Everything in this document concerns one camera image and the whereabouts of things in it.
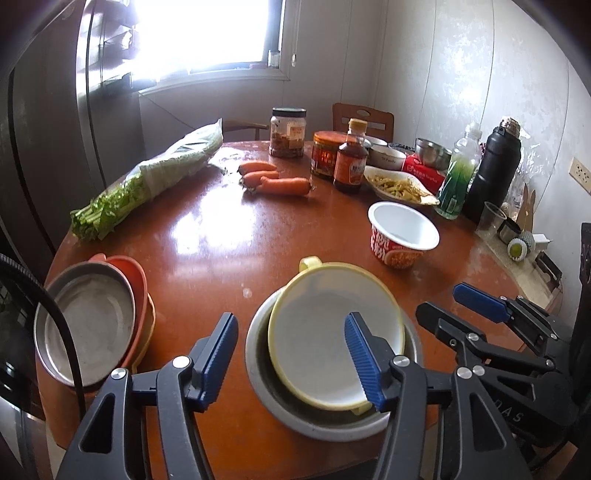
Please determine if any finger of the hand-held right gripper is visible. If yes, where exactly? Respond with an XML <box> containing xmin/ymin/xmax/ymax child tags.
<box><xmin>416</xmin><ymin>302</ymin><xmax>557</xmax><ymax>376</ymax></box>
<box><xmin>452</xmin><ymin>282</ymin><xmax>574</xmax><ymax>357</ymax></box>

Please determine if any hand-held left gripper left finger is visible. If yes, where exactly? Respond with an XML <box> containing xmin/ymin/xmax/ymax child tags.
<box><xmin>55</xmin><ymin>312</ymin><xmax>239</xmax><ymax>480</ymax></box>

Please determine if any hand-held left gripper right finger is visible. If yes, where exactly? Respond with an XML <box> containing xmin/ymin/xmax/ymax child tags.
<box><xmin>345</xmin><ymin>312</ymin><xmax>525</xmax><ymax>480</ymax></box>

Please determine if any yellow bowl with handles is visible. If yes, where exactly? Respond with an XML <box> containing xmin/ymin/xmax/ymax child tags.
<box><xmin>268</xmin><ymin>256</ymin><xmax>408</xmax><ymax>415</ymax></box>

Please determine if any large steel bowl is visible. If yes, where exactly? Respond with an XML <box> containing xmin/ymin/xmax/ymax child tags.
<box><xmin>245</xmin><ymin>286</ymin><xmax>424</xmax><ymax>442</ymax></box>

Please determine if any orange scalloped plate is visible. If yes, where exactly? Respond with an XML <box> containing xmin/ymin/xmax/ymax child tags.
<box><xmin>87</xmin><ymin>252</ymin><xmax>156</xmax><ymax>356</ymax></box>

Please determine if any round steel pan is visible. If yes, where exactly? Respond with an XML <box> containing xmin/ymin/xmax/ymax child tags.
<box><xmin>34</xmin><ymin>261</ymin><xmax>138</xmax><ymax>389</ymax></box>

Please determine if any fruit in foam net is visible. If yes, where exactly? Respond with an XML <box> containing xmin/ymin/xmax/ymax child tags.
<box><xmin>506</xmin><ymin>232</ymin><xmax>537</xmax><ymax>264</ymax></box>

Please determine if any yellow plate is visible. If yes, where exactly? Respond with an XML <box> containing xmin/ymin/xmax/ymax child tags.
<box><xmin>131</xmin><ymin>295</ymin><xmax>157</xmax><ymax>367</ymax></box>

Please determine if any small dark cup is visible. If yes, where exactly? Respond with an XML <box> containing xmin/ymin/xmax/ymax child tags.
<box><xmin>497</xmin><ymin>217</ymin><xmax>523</xmax><ymax>244</ymax></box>

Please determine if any clear plastic cup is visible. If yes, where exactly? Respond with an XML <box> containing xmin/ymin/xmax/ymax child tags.
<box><xmin>475</xmin><ymin>201</ymin><xmax>509</xmax><ymax>237</ymax></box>

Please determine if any instant noodle cup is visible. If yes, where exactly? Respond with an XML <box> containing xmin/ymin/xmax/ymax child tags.
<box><xmin>368</xmin><ymin>201</ymin><xmax>441</xmax><ymax>271</ymax></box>

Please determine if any green drink bottle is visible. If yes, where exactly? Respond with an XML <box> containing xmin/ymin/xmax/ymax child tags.
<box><xmin>435</xmin><ymin>120</ymin><xmax>484</xmax><ymax>220</ymax></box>

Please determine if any black thermos flask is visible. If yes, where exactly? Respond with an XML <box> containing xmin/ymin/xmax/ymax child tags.
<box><xmin>462</xmin><ymin>117</ymin><xmax>523</xmax><ymax>225</ymax></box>

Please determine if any red tissue pack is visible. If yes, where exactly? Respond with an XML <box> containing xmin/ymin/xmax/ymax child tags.
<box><xmin>401</xmin><ymin>154</ymin><xmax>447</xmax><ymax>195</ymax></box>

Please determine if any plate of food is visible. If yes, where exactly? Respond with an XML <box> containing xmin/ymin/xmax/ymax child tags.
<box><xmin>363</xmin><ymin>165</ymin><xmax>440</xmax><ymax>206</ymax></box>

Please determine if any small steel bowl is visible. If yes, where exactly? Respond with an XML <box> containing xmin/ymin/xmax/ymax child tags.
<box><xmin>414</xmin><ymin>137</ymin><xmax>454</xmax><ymax>171</ymax></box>

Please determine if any white bowl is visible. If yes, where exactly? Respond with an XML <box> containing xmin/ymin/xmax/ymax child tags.
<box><xmin>369</xmin><ymin>143</ymin><xmax>408</xmax><ymax>170</ymax></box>

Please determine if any brown sauce bottle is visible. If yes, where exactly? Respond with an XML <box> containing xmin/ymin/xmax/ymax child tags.
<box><xmin>333</xmin><ymin>118</ymin><xmax>369</xmax><ymax>194</ymax></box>

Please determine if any carrot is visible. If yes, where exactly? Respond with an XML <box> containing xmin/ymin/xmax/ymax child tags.
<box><xmin>242</xmin><ymin>170</ymin><xmax>281</xmax><ymax>189</ymax></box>
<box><xmin>237</xmin><ymin>161</ymin><xmax>278</xmax><ymax>175</ymax></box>
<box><xmin>257</xmin><ymin>176</ymin><xmax>312</xmax><ymax>198</ymax></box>

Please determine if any celery in plastic bag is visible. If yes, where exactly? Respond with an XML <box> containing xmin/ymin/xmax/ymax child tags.
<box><xmin>70</xmin><ymin>119</ymin><xmax>225</xmax><ymax>243</ymax></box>

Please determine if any red lid sauce jar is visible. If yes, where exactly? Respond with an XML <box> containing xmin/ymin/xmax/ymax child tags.
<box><xmin>311</xmin><ymin>130</ymin><xmax>350</xmax><ymax>181</ymax></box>

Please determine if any wooden chair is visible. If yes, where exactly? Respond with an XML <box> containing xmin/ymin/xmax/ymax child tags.
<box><xmin>332</xmin><ymin>102</ymin><xmax>395</xmax><ymax>143</ymax></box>
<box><xmin>222</xmin><ymin>119</ymin><xmax>271</xmax><ymax>140</ymax></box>

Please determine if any black lid pickle jar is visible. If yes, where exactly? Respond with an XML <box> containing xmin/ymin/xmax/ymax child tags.
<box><xmin>269</xmin><ymin>106</ymin><xmax>308</xmax><ymax>160</ymax></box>

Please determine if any grey refrigerator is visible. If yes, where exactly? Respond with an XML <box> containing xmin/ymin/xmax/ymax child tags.
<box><xmin>0</xmin><ymin>0</ymin><xmax>145</xmax><ymax>259</ymax></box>

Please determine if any window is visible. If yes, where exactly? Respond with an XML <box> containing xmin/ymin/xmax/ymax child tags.
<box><xmin>78</xmin><ymin>0</ymin><xmax>297</xmax><ymax>94</ymax></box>

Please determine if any wall outlet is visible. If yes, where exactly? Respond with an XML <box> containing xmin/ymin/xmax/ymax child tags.
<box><xmin>570</xmin><ymin>156</ymin><xmax>591</xmax><ymax>195</ymax></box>

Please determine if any black cable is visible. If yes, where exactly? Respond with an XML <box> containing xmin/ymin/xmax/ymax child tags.
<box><xmin>0</xmin><ymin>251</ymin><xmax>87</xmax><ymax>409</ymax></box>

